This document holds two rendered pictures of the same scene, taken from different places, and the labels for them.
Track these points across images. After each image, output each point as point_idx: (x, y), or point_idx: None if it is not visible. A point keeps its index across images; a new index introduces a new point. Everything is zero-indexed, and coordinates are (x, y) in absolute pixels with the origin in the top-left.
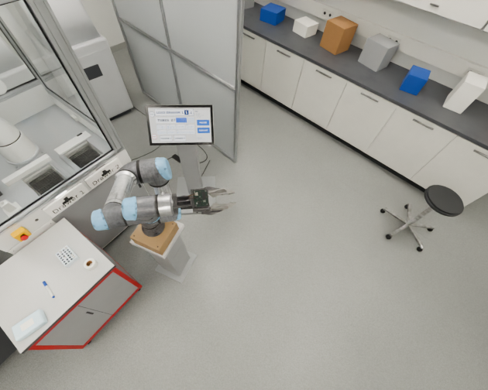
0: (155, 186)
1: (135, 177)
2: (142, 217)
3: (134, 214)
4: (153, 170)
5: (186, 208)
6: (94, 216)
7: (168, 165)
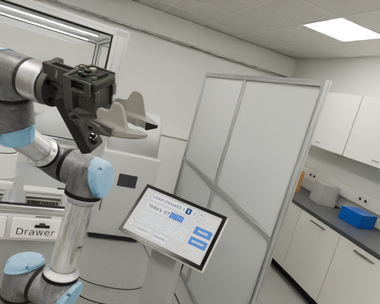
0: (68, 194)
1: (56, 154)
2: None
3: None
4: (84, 162)
5: (61, 102)
6: None
7: (109, 178)
